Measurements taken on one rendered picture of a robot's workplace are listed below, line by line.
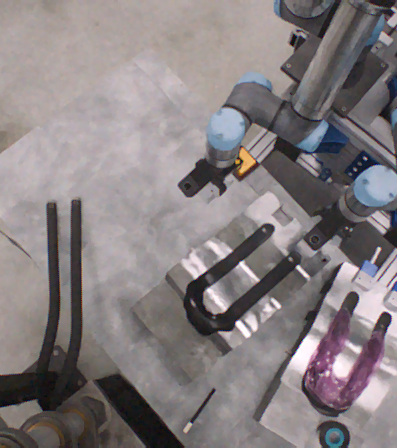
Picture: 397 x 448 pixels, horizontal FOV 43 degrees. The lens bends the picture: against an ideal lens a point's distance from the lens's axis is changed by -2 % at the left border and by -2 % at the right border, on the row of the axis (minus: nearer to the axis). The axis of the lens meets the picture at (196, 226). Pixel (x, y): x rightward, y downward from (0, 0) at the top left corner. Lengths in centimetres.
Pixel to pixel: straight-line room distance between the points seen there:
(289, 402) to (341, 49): 85
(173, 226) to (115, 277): 22
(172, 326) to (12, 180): 65
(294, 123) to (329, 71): 14
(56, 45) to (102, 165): 132
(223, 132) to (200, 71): 161
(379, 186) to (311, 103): 21
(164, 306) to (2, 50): 184
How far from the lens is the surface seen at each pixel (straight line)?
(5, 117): 264
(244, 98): 109
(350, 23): 97
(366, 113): 155
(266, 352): 145
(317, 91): 103
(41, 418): 97
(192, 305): 137
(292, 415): 136
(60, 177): 156
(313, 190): 222
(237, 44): 274
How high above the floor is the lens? 223
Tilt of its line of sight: 75 degrees down
